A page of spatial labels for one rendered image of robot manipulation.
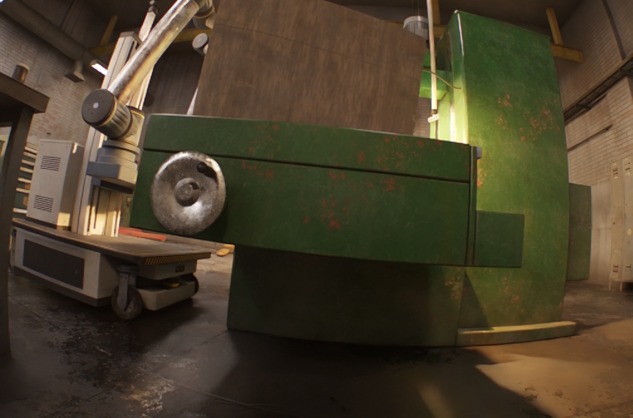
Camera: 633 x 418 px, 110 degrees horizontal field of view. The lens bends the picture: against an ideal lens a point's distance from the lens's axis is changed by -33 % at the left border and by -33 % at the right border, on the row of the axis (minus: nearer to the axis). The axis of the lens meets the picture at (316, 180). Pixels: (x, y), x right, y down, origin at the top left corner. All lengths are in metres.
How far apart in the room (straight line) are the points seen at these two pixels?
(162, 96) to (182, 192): 9.67
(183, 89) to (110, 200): 7.86
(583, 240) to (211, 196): 2.43
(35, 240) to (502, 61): 3.11
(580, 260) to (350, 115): 1.98
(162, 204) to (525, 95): 2.22
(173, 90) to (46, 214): 8.37
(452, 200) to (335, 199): 0.30
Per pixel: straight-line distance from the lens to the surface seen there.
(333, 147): 0.83
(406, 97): 1.49
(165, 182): 0.82
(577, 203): 2.62
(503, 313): 2.13
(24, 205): 3.65
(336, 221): 0.80
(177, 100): 9.99
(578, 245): 2.61
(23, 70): 1.28
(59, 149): 2.29
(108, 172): 1.89
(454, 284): 1.83
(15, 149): 1.17
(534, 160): 2.28
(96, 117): 1.72
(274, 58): 1.31
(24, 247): 2.14
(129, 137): 1.96
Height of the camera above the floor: 0.54
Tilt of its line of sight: 10 degrees up
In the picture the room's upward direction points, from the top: 6 degrees clockwise
